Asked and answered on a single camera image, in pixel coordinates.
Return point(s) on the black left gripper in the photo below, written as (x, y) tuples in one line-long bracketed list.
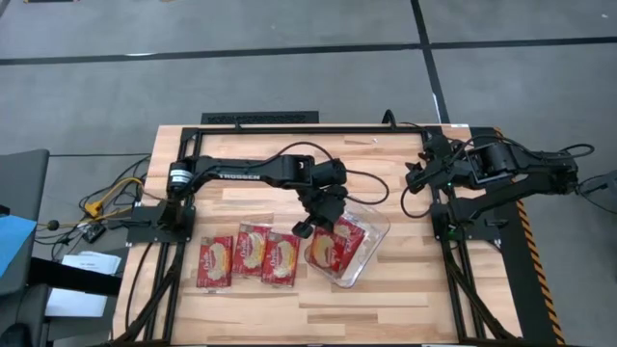
[(325, 205)]

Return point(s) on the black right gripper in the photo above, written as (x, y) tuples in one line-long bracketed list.
[(434, 174)]

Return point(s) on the red Orville popcorn bag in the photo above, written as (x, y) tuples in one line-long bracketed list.
[(215, 262), (250, 249), (356, 231), (280, 258), (328, 250)]

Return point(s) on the clear plastic basket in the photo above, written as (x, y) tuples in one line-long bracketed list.
[(373, 226)]

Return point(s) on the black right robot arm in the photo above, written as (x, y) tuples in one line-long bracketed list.
[(511, 164)]

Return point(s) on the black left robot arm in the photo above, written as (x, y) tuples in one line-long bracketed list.
[(250, 168)]

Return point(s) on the black floor vent grille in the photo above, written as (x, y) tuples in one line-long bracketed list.
[(260, 117)]

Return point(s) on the black floor stand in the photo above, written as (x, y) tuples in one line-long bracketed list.
[(598, 185)]

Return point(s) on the yellow plug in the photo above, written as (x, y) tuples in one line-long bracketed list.
[(94, 208)]

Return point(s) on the black power adapter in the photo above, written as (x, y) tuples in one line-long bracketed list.
[(94, 233)]

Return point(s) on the white paper sheet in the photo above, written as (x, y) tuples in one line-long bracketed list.
[(91, 262), (74, 302)]

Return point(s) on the black bar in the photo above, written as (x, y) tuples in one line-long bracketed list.
[(72, 280)]

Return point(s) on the black ball knob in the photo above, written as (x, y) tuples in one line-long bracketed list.
[(53, 225)]

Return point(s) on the grey chair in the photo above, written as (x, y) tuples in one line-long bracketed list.
[(21, 183)]

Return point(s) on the blue board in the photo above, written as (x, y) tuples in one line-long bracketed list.
[(12, 241)]

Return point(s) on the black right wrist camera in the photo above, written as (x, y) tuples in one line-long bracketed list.
[(436, 144)]

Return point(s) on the black aluminium table frame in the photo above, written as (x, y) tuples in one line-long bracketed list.
[(289, 130)]

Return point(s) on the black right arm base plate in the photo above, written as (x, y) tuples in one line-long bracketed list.
[(489, 232)]

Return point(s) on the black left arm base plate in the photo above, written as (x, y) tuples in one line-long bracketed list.
[(144, 231)]

